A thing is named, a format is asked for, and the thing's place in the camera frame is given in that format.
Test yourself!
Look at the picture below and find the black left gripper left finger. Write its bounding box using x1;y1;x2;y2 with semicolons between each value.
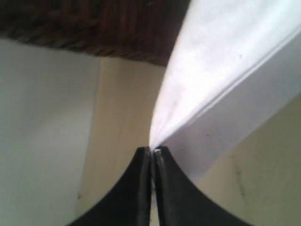
70;147;151;226

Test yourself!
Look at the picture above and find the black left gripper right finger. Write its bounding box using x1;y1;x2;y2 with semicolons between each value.
152;146;248;226

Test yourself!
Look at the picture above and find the white t-shirt with red print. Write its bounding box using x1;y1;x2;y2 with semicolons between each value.
149;0;301;182

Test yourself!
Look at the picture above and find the dark red wicker basket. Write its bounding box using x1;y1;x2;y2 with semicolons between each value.
0;0;189;66

